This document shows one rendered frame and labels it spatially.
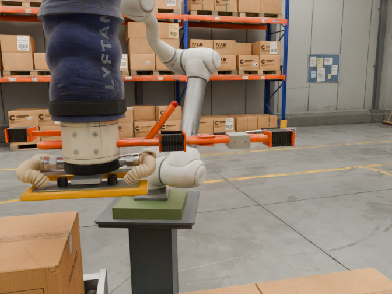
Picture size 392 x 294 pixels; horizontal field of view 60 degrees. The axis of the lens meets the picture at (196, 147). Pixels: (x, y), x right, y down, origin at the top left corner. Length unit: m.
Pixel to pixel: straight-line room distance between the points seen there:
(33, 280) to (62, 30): 0.66
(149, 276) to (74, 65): 1.34
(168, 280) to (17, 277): 1.10
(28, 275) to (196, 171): 0.93
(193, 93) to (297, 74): 9.62
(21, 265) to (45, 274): 0.07
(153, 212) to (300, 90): 9.95
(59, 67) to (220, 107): 9.28
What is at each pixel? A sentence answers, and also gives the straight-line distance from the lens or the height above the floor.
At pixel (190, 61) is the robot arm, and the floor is 1.53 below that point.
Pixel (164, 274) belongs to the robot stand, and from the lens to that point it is 1.99.
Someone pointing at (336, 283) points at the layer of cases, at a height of 0.54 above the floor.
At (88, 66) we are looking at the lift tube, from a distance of 0.98.
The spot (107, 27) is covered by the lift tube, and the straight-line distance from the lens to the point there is 1.02.
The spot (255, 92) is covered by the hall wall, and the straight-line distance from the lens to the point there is 10.62.
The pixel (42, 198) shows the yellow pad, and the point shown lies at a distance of 1.02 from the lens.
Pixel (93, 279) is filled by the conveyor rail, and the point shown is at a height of 0.59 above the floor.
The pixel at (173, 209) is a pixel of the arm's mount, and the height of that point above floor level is 0.80.
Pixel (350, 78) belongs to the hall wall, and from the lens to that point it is 12.53.
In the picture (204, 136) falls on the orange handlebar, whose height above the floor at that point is 1.25.
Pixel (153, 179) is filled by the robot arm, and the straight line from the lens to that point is 1.80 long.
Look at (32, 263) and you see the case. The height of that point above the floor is 0.95.
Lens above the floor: 1.42
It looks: 11 degrees down
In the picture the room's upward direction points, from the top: 1 degrees counter-clockwise
